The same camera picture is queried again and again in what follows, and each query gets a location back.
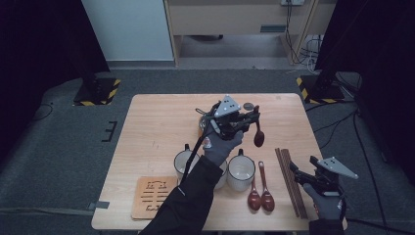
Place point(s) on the light wooden desk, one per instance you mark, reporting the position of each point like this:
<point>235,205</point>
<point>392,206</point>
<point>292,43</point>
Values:
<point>228,19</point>

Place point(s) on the reddish brown wooden spoon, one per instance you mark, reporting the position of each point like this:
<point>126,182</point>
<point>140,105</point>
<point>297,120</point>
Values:
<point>254,199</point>
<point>259,138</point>
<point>267,200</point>

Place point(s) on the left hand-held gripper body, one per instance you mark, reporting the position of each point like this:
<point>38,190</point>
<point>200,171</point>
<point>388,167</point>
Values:
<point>226,107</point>

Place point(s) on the white power strip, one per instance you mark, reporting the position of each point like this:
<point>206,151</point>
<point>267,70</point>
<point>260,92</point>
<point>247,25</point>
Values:
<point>292,2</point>

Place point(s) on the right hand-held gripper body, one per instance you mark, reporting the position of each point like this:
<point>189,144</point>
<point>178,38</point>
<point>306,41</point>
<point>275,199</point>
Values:
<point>336,168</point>

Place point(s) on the carved wooden trivet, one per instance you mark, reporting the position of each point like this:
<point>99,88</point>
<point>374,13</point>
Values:
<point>153,197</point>

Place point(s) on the person's right hand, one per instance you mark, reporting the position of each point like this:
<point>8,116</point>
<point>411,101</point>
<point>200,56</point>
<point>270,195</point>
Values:
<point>328,207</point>

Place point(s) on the grey round table grommet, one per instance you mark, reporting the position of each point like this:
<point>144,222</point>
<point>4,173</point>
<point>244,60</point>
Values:
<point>249,106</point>

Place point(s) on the row of wooden chopsticks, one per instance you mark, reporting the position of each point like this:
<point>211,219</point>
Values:
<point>288,176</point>

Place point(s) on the black striped stand base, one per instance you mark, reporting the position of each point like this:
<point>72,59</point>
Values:
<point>98,94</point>
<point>321,94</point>

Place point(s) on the black curtain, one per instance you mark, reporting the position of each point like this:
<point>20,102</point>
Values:
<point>375,39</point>
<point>39,39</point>

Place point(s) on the white panel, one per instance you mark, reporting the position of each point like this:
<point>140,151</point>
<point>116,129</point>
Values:
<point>130,29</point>

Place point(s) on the stainless steel bowl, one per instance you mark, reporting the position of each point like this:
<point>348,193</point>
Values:
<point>203,123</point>

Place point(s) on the white mug with black rim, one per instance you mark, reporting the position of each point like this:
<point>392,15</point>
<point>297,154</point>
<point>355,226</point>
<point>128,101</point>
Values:
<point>182,163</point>
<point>241,171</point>
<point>223,176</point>

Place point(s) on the person's left hand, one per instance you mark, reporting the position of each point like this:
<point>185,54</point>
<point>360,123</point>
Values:
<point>218,148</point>

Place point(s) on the grey tape piece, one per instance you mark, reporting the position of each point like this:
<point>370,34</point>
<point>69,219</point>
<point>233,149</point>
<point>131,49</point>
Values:
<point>99,205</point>

